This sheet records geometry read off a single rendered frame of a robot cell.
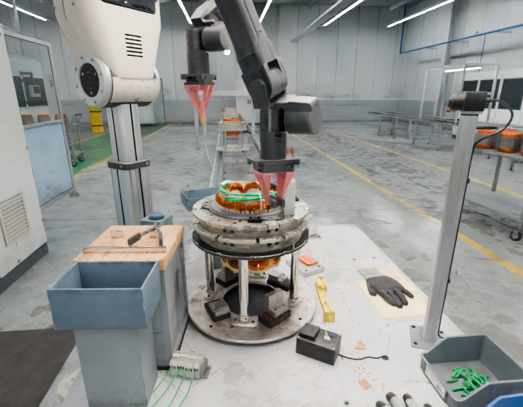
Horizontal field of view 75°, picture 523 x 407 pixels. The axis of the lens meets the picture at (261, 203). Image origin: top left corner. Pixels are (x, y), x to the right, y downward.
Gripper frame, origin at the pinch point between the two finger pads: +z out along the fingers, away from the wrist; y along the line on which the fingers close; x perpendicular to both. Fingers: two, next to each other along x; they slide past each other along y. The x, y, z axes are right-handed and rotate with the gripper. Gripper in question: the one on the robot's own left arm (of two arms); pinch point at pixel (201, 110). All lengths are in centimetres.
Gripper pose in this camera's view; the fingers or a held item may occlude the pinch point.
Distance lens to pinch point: 98.4
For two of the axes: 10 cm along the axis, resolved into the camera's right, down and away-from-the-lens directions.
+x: -9.8, -0.5, 2.0
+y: 2.1, -3.1, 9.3
